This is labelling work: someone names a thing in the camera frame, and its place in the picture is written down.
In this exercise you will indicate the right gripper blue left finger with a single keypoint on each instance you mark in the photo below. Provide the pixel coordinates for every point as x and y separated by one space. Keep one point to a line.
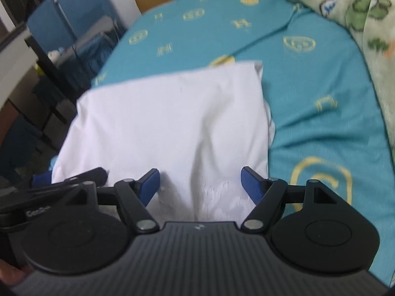
133 197

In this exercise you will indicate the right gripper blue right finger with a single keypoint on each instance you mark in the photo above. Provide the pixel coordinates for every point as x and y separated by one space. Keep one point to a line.
267 194

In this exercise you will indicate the white t-shirt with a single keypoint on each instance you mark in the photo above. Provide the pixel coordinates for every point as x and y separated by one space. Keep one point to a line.
198 128

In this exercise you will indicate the person's left hand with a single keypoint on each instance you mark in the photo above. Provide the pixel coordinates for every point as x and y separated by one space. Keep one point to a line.
11 275

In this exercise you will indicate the teal smiley bed sheet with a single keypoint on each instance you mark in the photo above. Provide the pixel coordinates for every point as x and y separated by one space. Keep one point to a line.
328 122

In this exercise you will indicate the small plush toy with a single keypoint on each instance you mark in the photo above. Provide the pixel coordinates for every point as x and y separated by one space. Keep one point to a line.
55 55

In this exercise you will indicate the grey cloth on chair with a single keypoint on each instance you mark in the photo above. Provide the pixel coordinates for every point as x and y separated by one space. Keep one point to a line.
105 27

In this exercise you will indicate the blue chair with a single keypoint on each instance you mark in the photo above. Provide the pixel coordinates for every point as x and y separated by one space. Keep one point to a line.
59 23

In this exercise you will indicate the green cartoon fleece blanket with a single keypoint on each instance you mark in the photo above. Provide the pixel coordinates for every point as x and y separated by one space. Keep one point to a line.
371 24

